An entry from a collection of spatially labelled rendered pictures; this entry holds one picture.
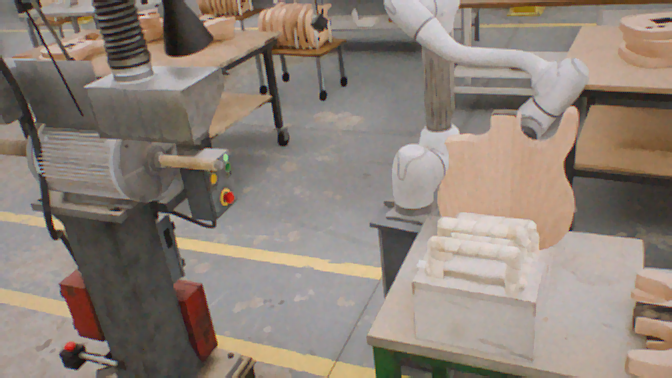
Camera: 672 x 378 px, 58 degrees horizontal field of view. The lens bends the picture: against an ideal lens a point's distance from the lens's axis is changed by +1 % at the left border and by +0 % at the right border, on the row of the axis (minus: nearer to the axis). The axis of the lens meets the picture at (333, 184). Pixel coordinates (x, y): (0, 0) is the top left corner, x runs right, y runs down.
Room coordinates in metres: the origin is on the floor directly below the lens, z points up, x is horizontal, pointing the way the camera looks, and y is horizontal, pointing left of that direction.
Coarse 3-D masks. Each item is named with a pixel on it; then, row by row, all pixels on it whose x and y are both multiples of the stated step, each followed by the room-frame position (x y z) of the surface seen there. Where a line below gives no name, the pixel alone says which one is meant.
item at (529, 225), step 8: (456, 216) 1.32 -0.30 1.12; (464, 216) 1.31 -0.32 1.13; (472, 216) 1.30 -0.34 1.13; (480, 216) 1.30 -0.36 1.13; (488, 216) 1.29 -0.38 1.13; (496, 216) 1.29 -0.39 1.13; (504, 224) 1.26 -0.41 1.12; (512, 224) 1.25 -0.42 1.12; (520, 224) 1.25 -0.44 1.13; (528, 224) 1.24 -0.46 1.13
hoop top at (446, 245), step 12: (432, 240) 1.10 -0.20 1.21; (444, 240) 1.09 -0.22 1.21; (456, 240) 1.09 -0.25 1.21; (444, 252) 1.09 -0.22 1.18; (456, 252) 1.07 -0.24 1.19; (468, 252) 1.06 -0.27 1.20; (480, 252) 1.05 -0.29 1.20; (492, 252) 1.04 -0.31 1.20; (504, 252) 1.03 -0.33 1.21; (516, 252) 1.02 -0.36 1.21
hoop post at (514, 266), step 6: (510, 264) 1.02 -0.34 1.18; (516, 264) 1.02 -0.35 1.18; (510, 270) 1.02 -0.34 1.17; (516, 270) 1.02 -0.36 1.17; (510, 276) 1.02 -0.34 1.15; (516, 276) 1.02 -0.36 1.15; (510, 282) 1.02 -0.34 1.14; (516, 282) 1.02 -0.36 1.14; (510, 288) 1.02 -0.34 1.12; (510, 294) 1.02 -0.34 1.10; (516, 294) 1.02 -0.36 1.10
